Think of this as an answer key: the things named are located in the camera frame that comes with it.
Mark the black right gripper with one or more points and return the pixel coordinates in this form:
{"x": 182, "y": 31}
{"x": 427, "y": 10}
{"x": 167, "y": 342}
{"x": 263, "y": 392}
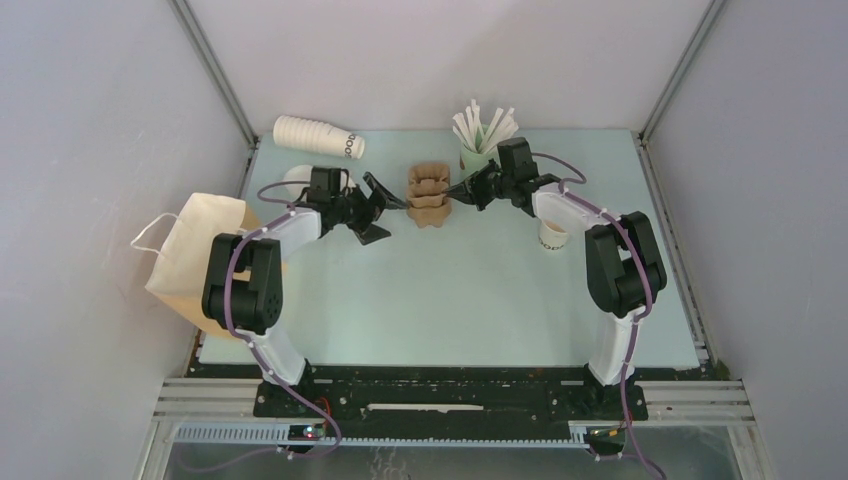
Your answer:
{"x": 470, "y": 191}

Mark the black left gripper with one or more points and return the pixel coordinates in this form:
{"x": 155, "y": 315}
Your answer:
{"x": 366, "y": 231}

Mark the single white paper cup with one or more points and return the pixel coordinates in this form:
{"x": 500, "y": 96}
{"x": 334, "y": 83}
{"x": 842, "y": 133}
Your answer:
{"x": 551, "y": 236}

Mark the stack of white paper cups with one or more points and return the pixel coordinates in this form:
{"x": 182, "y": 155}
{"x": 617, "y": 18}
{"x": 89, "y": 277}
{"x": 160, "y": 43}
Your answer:
{"x": 317, "y": 137}

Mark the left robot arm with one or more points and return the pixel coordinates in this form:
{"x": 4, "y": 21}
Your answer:
{"x": 244, "y": 290}

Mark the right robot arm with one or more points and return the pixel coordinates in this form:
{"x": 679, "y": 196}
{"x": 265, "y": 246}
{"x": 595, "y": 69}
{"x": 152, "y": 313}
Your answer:
{"x": 624, "y": 268}

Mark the green straw holder cup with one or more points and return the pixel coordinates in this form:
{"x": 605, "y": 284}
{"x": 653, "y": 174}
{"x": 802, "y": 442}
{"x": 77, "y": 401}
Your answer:
{"x": 471, "y": 161}

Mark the bundle of white wrapped straws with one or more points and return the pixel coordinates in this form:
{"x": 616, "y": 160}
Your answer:
{"x": 502, "y": 126}

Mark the brown paper bag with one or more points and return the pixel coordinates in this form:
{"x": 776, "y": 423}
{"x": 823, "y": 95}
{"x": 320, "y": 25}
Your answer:
{"x": 179, "y": 273}

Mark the aluminium frame post left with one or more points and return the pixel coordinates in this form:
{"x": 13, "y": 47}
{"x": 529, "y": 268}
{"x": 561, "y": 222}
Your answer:
{"x": 198, "y": 39}

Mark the aluminium frame post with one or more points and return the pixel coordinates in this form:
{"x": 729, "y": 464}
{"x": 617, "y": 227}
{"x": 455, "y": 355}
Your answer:
{"x": 695, "y": 44}
{"x": 198, "y": 39}

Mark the aluminium frame post right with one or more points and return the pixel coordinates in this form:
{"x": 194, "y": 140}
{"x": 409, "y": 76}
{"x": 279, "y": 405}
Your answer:
{"x": 695, "y": 44}

